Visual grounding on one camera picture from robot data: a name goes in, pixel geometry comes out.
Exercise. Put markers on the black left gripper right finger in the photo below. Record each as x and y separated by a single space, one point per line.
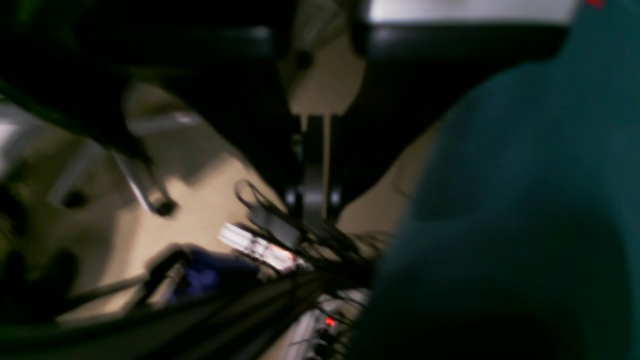
421 57

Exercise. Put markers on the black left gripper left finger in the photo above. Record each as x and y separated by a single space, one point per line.
70 63

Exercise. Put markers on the teal table cloth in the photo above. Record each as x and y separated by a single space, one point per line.
522 240

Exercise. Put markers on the white power strip red switch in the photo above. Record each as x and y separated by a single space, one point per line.
253 245

